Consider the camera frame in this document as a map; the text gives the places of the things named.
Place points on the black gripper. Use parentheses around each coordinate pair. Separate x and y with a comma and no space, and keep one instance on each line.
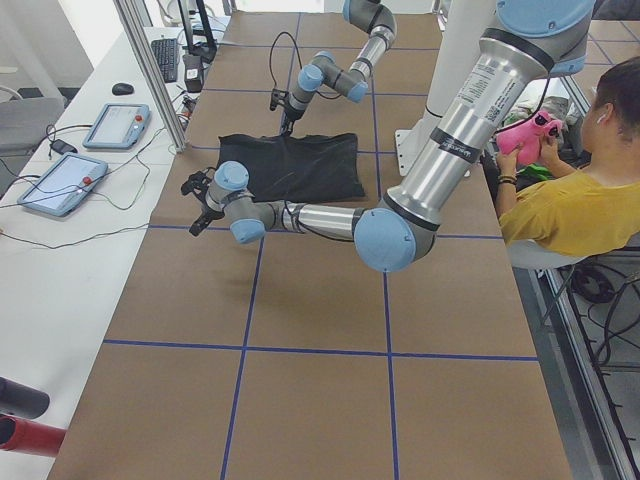
(291,116)
(208,213)

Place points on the black printed t-shirt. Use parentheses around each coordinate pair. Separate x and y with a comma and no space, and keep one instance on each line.
(313,169)

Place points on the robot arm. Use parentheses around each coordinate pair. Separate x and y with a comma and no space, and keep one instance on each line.
(490,52)
(352,83)

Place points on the black power adapter box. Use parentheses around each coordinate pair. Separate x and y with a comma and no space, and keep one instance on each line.
(193,73)

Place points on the far teach pendant tablet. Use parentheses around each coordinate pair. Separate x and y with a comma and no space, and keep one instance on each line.
(118,126)

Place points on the teach pendant tablet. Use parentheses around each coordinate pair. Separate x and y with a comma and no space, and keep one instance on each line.
(118,126)
(65,185)

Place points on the black computer keyboard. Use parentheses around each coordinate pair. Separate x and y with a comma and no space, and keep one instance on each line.
(165,51)

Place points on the near teach pendant tablet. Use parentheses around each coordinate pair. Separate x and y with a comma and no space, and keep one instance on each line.
(65,185)

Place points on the black computer mouse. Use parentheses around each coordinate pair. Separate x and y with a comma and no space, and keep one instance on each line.
(122,89)

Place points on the brown table cover mat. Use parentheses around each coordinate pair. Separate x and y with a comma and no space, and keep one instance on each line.
(289,358)

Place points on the pink plush toy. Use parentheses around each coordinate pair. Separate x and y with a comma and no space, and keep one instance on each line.
(527,136)

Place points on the black water bottle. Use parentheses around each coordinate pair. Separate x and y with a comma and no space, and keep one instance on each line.
(22,401)

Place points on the red bottle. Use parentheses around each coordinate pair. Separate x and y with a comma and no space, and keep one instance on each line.
(25,436)

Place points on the person in yellow shirt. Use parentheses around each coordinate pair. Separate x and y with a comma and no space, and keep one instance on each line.
(586,211)

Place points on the aluminium frame post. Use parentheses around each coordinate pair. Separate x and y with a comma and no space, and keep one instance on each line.
(133,26)

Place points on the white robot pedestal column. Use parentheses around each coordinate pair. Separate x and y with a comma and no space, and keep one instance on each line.
(464,22)

